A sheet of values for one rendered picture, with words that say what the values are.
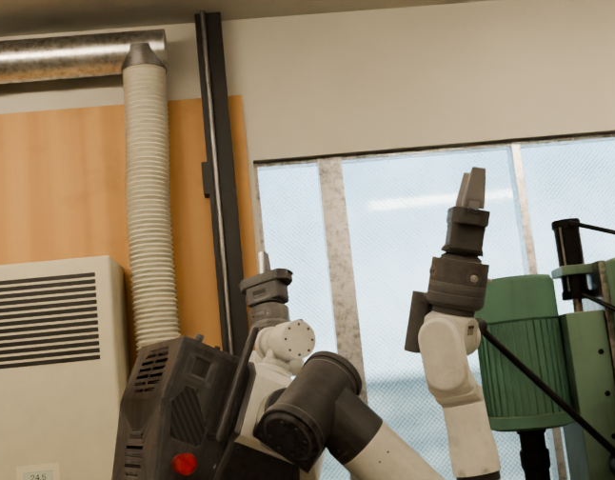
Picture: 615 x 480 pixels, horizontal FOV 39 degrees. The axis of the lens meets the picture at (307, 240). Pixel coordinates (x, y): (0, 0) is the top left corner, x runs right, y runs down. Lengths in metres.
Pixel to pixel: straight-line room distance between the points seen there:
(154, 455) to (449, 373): 0.45
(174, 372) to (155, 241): 1.65
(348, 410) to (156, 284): 1.74
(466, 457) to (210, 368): 0.41
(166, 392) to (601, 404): 0.92
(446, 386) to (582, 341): 0.59
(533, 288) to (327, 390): 0.68
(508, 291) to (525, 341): 0.10
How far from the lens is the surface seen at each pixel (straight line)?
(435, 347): 1.30
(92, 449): 2.83
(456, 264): 1.30
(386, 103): 3.27
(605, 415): 1.85
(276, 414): 1.22
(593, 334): 1.85
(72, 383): 2.83
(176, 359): 1.33
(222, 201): 3.06
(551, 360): 1.82
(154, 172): 3.01
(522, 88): 3.40
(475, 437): 1.32
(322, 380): 1.26
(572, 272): 1.88
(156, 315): 2.91
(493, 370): 1.82
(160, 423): 1.32
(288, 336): 1.46
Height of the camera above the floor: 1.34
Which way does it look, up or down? 9 degrees up
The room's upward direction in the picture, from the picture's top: 6 degrees counter-clockwise
